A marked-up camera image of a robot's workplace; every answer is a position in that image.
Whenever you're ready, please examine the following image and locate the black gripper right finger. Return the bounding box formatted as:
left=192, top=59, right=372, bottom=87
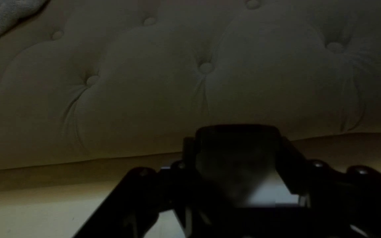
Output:
left=278, top=137, right=310, bottom=194

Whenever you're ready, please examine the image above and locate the grey blanket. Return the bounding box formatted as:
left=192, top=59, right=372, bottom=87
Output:
left=0, top=0, right=51, bottom=35

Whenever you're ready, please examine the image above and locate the black remote control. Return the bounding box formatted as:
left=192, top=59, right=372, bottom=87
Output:
left=195, top=124, right=281, bottom=205

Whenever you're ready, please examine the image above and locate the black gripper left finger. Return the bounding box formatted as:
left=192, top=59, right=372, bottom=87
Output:
left=182, top=137, right=207, bottom=207

